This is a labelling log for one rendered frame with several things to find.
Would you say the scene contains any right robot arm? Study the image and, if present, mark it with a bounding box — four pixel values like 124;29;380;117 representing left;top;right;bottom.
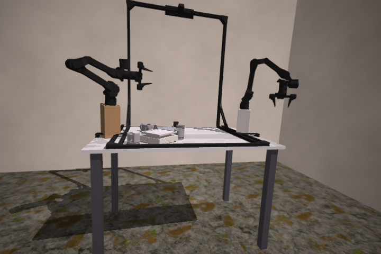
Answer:
65;56;130;106

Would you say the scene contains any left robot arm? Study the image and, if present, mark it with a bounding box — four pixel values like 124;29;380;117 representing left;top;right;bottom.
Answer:
240;58;299;110

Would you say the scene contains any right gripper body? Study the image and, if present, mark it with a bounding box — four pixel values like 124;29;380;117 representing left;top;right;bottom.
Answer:
129;61;143;90

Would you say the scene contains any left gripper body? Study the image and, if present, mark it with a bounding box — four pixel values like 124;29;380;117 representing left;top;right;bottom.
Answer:
269;87;297;99

